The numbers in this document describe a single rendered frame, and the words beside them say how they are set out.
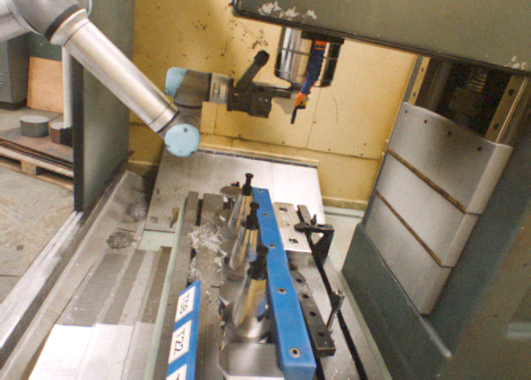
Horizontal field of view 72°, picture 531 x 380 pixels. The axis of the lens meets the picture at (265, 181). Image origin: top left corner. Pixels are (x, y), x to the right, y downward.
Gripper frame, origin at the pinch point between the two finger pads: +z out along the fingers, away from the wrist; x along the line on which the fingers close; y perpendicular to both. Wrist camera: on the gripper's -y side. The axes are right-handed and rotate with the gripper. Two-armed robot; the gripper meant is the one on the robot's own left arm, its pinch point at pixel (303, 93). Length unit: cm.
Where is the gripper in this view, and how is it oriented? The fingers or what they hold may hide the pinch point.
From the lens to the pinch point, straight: 100.4
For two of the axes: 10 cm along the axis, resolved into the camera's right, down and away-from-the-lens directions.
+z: 9.8, 1.1, 1.6
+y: -1.7, 9.1, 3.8
